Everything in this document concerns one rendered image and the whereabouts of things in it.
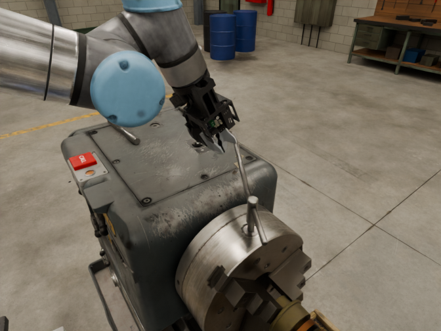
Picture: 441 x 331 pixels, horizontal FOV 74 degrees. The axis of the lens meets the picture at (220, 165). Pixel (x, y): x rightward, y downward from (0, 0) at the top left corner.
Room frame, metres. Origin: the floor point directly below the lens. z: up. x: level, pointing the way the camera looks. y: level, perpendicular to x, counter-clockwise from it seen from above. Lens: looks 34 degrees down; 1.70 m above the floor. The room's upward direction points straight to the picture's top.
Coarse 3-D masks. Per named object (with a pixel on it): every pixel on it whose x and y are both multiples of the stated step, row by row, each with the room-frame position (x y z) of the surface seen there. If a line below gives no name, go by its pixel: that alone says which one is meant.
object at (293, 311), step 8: (280, 296) 0.37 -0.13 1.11; (280, 304) 0.35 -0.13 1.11; (288, 304) 0.34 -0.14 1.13; (296, 304) 0.35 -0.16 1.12; (280, 312) 0.33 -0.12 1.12; (288, 312) 0.33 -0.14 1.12; (296, 312) 0.33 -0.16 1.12; (304, 312) 0.33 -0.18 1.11; (280, 320) 0.32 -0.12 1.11; (288, 320) 0.31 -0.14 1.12; (296, 320) 0.31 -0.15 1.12; (304, 320) 0.32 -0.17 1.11; (312, 320) 0.32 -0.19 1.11; (272, 328) 0.31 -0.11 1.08; (280, 328) 0.31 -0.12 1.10; (288, 328) 0.30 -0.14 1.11; (296, 328) 0.30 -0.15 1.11; (304, 328) 0.30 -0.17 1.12; (312, 328) 0.30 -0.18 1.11
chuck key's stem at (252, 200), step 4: (252, 196) 0.46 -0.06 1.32; (248, 200) 0.44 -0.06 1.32; (252, 200) 0.44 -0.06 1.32; (256, 200) 0.44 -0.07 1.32; (248, 204) 0.44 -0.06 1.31; (252, 204) 0.44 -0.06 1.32; (256, 204) 0.44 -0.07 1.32; (248, 208) 0.44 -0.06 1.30; (256, 208) 0.44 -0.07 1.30; (248, 212) 0.44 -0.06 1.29; (248, 216) 0.44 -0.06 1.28; (252, 216) 0.44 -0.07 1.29; (248, 220) 0.44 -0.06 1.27; (252, 220) 0.44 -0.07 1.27; (248, 224) 0.44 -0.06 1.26; (252, 224) 0.44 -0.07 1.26; (248, 228) 0.44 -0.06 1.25; (252, 228) 0.44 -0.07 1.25
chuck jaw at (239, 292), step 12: (216, 276) 0.37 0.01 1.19; (228, 276) 0.36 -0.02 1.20; (216, 288) 0.35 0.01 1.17; (228, 288) 0.35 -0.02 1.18; (240, 288) 0.34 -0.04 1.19; (252, 288) 0.36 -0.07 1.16; (228, 300) 0.33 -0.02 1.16; (240, 300) 0.32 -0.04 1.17; (252, 300) 0.34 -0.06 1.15; (264, 300) 0.33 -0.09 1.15; (252, 312) 0.32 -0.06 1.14; (264, 312) 0.33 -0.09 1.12; (276, 312) 0.33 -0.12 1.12
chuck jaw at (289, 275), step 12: (300, 252) 0.47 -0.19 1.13; (288, 264) 0.45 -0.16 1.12; (300, 264) 0.44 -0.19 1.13; (276, 276) 0.42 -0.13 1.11; (288, 276) 0.42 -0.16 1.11; (300, 276) 0.41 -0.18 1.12; (276, 288) 0.41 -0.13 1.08; (288, 288) 0.39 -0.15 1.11; (300, 288) 0.40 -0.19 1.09; (300, 300) 0.38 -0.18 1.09
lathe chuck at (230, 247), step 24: (264, 216) 0.50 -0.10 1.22; (216, 240) 0.43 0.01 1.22; (240, 240) 0.42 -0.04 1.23; (288, 240) 0.46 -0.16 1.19; (192, 264) 0.40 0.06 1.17; (216, 264) 0.38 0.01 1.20; (240, 264) 0.37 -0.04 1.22; (264, 264) 0.42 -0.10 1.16; (192, 288) 0.37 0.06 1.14; (264, 288) 0.43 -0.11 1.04; (192, 312) 0.35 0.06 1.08; (216, 312) 0.34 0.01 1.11; (240, 312) 0.38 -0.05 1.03
